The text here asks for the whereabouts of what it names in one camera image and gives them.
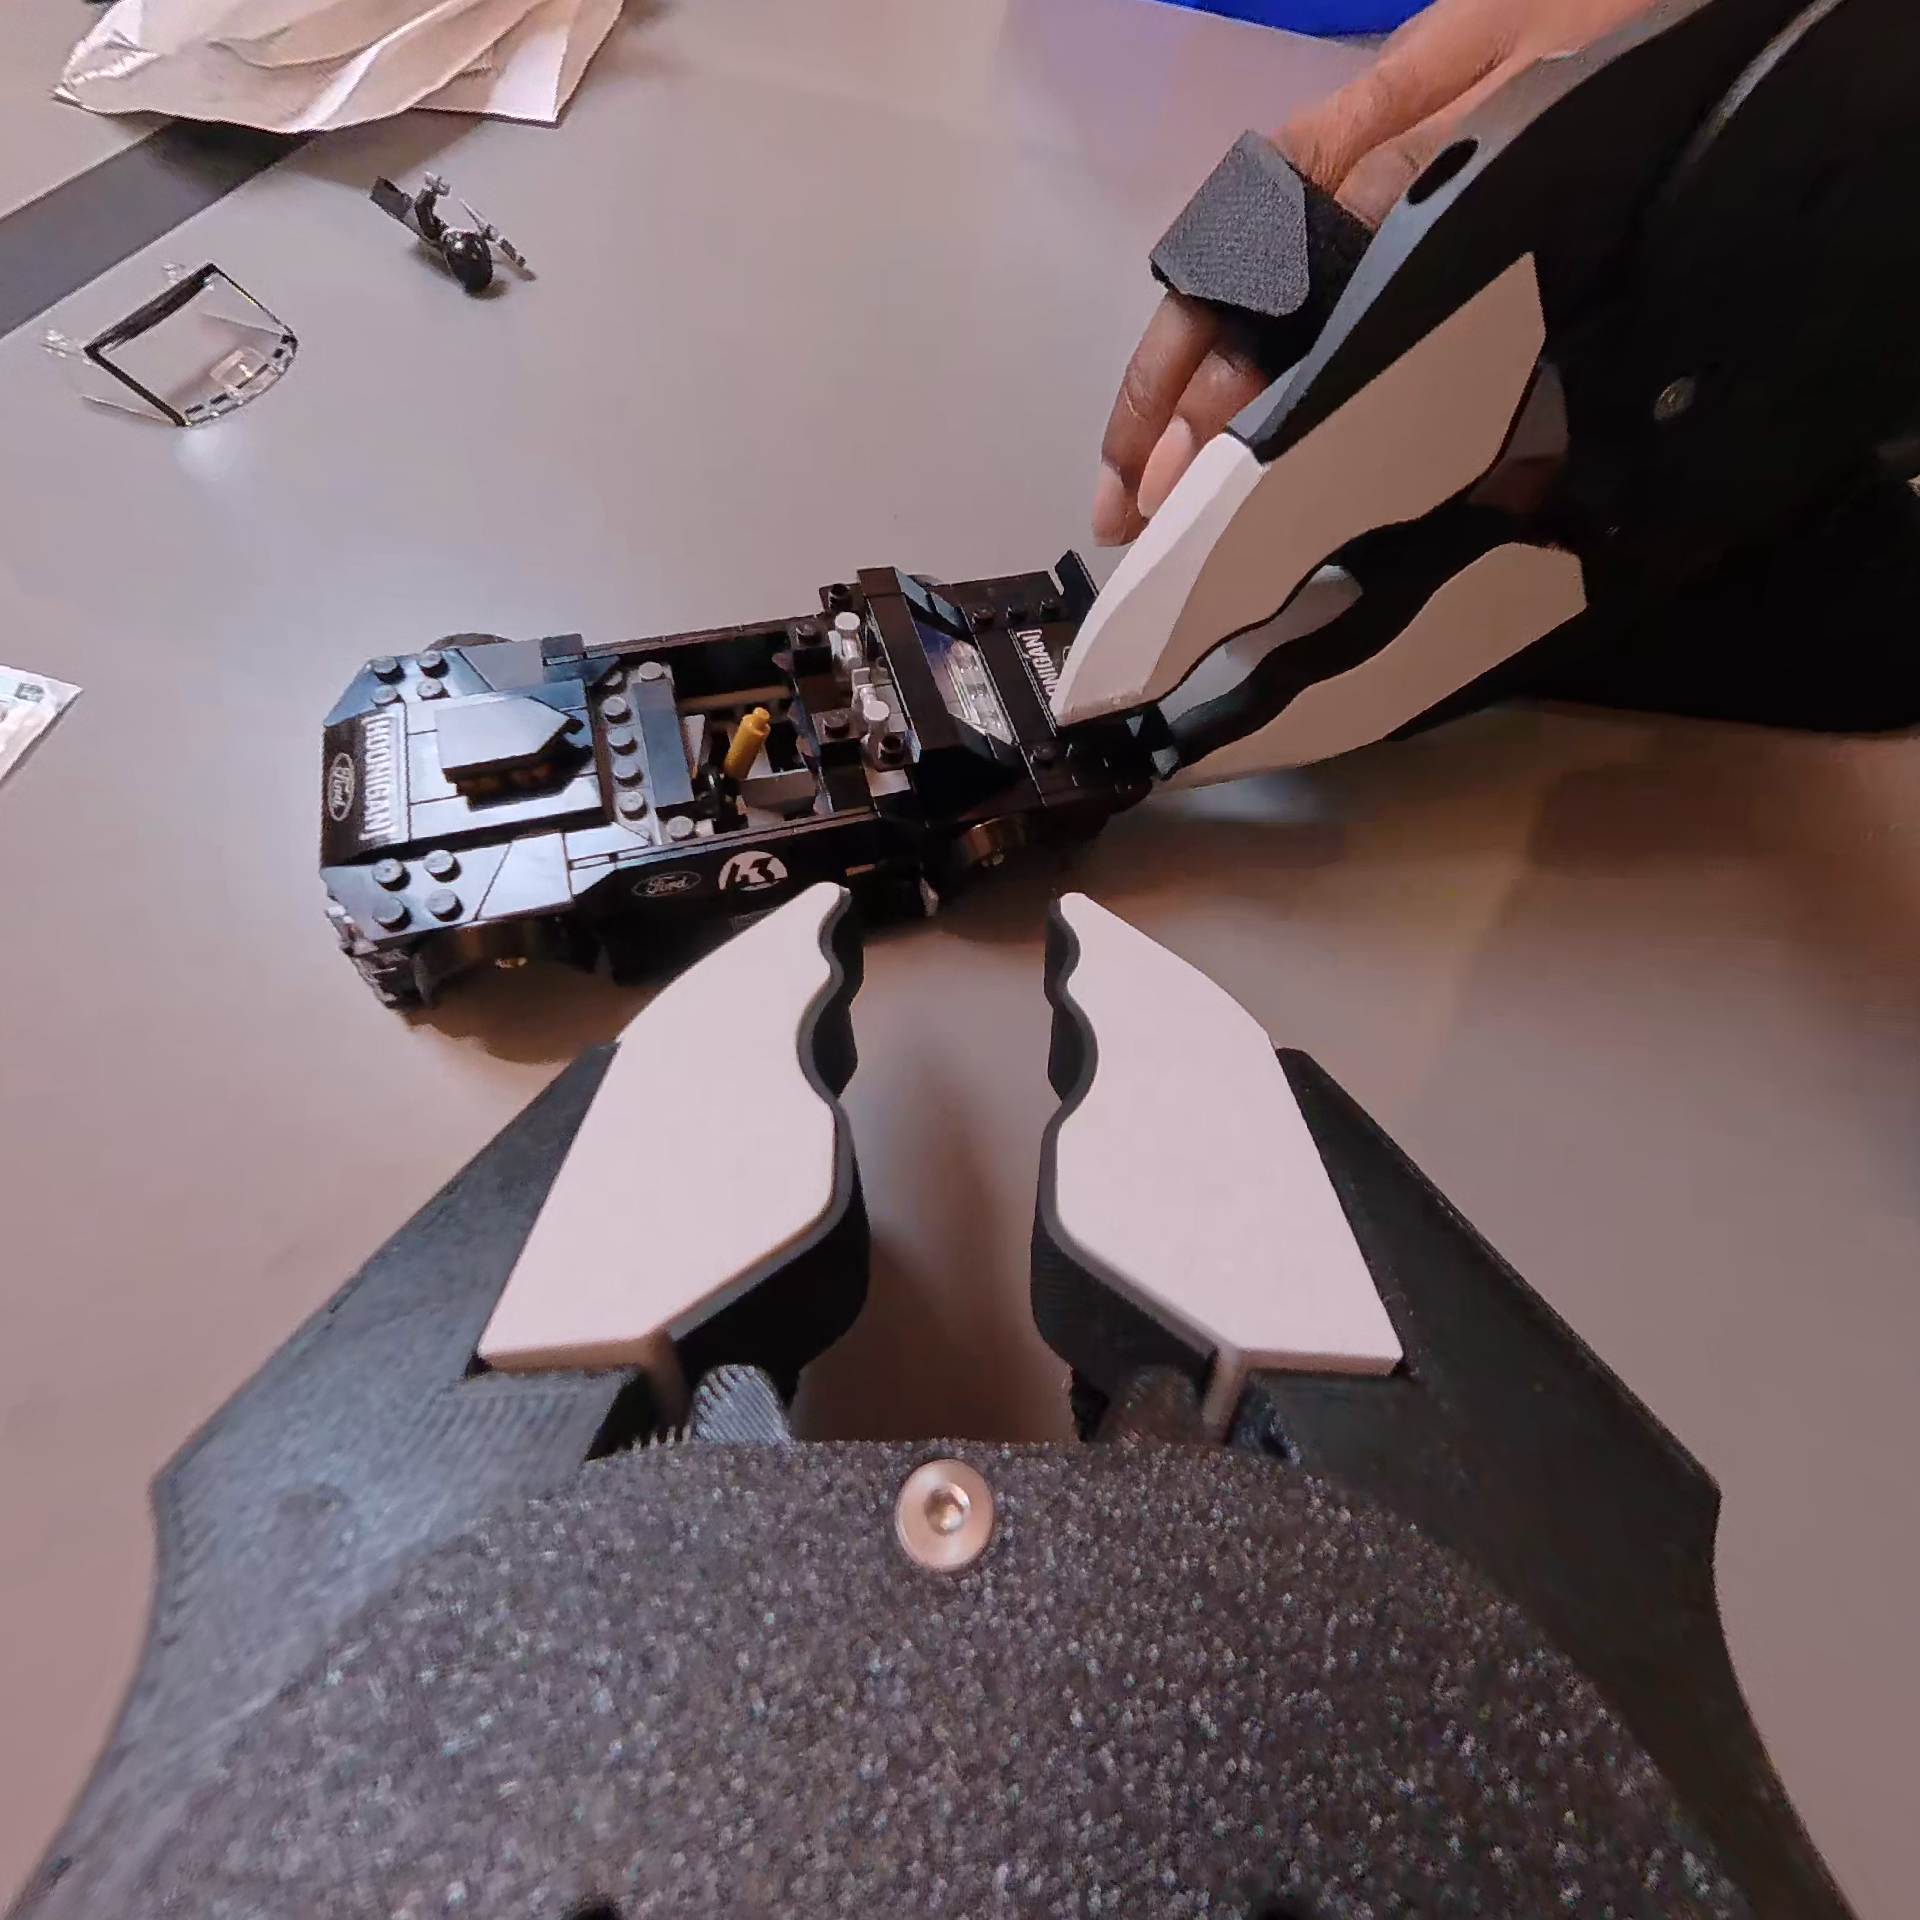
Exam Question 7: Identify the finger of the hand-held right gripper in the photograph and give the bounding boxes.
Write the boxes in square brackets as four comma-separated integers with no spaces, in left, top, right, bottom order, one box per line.
[1164,542,1585,794]
[1054,257,1550,727]

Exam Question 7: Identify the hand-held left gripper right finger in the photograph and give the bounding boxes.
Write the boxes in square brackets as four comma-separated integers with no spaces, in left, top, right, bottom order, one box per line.
[1033,893,1407,1438]

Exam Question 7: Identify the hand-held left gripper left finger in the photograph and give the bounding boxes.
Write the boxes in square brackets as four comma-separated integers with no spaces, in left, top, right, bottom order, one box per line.
[481,882,872,1438]

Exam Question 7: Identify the black lego car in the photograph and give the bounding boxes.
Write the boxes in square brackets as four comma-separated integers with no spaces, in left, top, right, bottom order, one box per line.
[321,565,1185,1004]

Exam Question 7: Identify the black lego axle assembly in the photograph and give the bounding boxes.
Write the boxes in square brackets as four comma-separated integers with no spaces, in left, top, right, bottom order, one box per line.
[370,171,535,294]

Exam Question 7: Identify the clear lego windshield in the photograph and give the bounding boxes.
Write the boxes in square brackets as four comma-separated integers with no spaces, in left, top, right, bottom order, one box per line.
[44,264,304,429]

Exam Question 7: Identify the blue storage bin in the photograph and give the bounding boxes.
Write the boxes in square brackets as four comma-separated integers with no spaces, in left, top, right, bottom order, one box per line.
[1172,0,1442,38]

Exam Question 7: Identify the sticker sheet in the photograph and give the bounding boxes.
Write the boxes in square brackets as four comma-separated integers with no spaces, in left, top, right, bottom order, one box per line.
[0,666,84,794]

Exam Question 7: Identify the white paper bags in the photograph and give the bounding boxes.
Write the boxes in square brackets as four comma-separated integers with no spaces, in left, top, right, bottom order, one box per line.
[55,0,626,138]

